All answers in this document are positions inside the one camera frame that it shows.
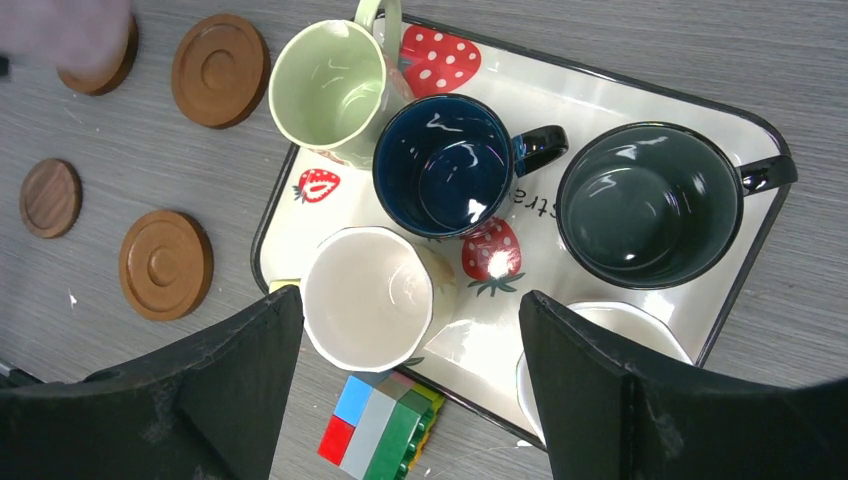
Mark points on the pink mug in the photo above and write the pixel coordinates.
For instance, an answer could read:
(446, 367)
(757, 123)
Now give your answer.
(618, 317)

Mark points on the cream tray with black rim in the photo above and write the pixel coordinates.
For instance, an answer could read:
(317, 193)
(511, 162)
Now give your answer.
(473, 359)

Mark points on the dark brown wooden coaster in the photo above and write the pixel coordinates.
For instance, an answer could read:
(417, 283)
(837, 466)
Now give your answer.
(50, 198)

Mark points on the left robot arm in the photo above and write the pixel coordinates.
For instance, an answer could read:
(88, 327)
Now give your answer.
(75, 35)

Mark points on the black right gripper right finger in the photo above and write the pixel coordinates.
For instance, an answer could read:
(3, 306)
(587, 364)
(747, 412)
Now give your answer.
(611, 408)

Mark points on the light green mug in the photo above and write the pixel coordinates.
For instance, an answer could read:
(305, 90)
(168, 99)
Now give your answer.
(337, 84)

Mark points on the cream mug yellow handle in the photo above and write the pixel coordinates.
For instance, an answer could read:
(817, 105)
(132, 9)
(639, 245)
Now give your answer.
(374, 300)

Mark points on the multicolour toy brick block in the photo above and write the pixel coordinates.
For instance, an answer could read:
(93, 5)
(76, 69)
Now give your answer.
(379, 425)

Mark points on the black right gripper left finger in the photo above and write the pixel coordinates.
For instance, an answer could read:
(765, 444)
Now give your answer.
(209, 406)

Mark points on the dark blue mug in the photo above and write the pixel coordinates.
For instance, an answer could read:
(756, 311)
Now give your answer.
(445, 166)

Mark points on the dark green mug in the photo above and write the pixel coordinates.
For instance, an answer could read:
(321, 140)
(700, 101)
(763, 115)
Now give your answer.
(654, 205)

